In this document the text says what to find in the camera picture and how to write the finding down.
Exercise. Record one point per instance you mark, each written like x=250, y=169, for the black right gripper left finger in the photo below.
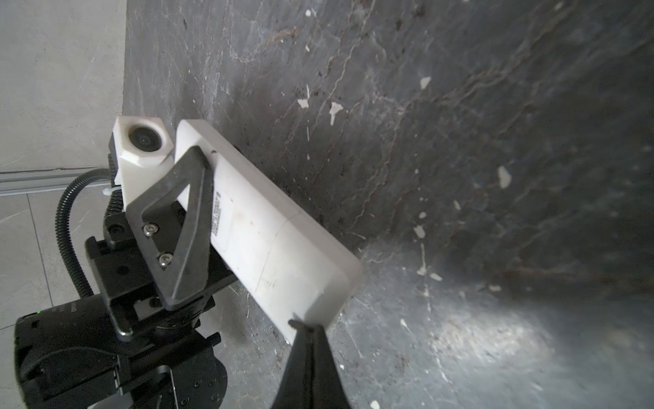
x=295, y=389

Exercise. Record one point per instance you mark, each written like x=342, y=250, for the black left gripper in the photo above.
x=143, y=278

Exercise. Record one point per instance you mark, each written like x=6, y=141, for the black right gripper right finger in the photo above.
x=326, y=390

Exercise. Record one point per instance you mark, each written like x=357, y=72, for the white remote control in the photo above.
x=292, y=266

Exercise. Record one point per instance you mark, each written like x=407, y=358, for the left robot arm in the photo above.
x=70, y=356

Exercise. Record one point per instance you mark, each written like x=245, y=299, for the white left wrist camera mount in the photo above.
x=144, y=152

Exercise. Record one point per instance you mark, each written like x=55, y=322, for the left aluminium frame post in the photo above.
x=37, y=181

